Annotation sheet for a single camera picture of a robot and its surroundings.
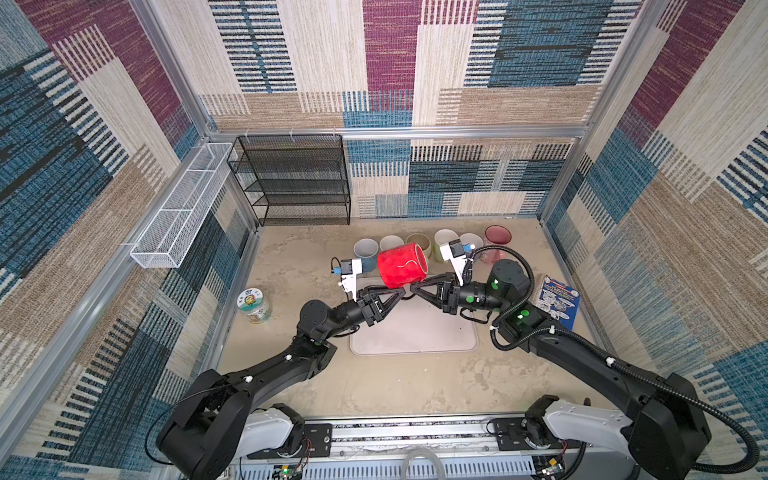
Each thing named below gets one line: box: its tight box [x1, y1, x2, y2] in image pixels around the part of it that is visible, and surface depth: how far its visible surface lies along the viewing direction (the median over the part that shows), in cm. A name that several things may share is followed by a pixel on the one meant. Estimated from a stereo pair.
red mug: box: [377, 242, 428, 289], surface depth 64 cm
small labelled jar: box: [237, 287, 272, 325], surface depth 91 cm
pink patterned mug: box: [479, 224, 512, 265], surface depth 104 cm
